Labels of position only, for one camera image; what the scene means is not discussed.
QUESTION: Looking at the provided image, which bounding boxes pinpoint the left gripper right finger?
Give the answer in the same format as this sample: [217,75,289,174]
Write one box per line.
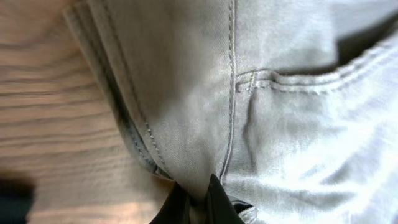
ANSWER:
[206,174,244,224]

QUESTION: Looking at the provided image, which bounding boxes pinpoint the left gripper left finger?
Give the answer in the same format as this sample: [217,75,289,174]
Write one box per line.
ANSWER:
[150,183,190,224]

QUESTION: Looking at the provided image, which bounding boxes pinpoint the grey shorts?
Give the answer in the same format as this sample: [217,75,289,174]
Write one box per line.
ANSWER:
[65,1,397,223]

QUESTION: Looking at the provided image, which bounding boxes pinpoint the black garment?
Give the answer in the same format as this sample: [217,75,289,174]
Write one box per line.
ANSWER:
[1,178,34,224]

